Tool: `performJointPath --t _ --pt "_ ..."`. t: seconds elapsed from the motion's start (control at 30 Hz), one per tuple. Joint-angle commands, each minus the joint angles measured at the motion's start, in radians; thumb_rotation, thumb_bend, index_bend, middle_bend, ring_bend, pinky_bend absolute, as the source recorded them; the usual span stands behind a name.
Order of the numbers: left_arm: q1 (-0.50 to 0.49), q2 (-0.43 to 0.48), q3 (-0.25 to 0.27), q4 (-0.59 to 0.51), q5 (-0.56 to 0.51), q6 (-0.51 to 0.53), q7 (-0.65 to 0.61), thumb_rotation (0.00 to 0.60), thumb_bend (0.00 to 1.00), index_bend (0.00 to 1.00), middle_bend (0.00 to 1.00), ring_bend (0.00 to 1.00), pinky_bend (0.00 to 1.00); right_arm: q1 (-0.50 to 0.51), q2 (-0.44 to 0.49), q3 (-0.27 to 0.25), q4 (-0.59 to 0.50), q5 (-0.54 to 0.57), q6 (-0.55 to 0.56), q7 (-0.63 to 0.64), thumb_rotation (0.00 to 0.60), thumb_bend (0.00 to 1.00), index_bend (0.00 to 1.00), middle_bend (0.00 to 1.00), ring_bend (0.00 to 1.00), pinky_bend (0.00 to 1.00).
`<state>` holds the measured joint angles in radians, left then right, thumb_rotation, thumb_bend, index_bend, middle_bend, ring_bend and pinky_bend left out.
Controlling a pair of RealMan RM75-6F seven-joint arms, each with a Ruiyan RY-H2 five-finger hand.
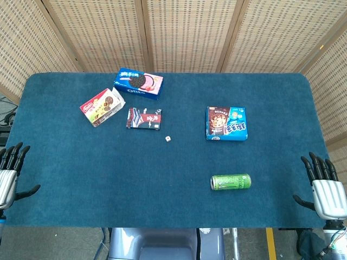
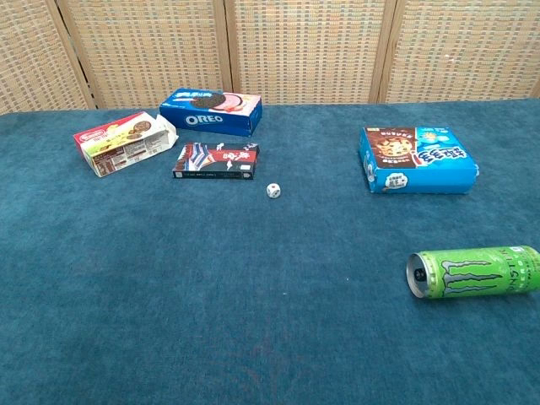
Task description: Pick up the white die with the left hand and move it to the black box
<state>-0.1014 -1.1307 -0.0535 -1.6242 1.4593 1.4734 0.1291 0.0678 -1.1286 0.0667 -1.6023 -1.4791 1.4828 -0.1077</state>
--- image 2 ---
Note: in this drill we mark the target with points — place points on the light blue chocolate-chip cookie box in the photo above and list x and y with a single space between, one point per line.
422 164

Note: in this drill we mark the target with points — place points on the red and white biscuit box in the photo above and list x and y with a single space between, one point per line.
122 145

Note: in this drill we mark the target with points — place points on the black chocolate box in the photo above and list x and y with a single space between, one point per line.
219 162

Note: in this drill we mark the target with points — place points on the blue Oreo cookie box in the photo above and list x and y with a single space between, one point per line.
211 120

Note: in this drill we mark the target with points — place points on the blue felt table cloth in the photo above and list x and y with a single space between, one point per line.
211 295

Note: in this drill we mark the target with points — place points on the woven folding screen panel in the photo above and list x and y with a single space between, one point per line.
464 46
143 46
308 46
25 50

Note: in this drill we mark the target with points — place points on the green Monster energy can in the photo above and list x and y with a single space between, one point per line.
468 274

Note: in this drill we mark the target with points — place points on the small white die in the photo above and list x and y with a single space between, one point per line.
273 192

